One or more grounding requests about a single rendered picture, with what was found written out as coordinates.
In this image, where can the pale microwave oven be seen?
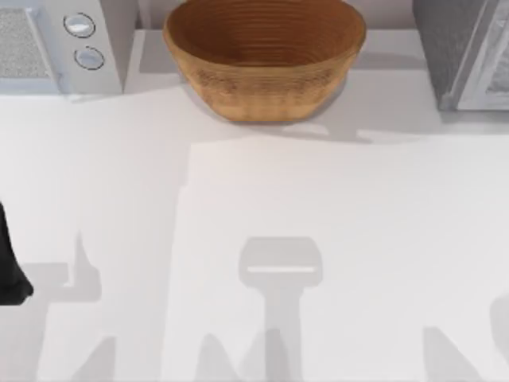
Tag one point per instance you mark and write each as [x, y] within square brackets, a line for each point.
[47, 47]

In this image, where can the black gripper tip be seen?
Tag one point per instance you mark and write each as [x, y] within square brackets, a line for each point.
[10, 270]

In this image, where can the round microwave knob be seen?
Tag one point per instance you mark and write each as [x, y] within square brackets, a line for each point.
[79, 24]
[89, 57]

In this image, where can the brown woven basket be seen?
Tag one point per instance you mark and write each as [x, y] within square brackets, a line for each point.
[262, 59]

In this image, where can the grey cabinet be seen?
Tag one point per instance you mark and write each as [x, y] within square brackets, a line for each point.
[461, 51]

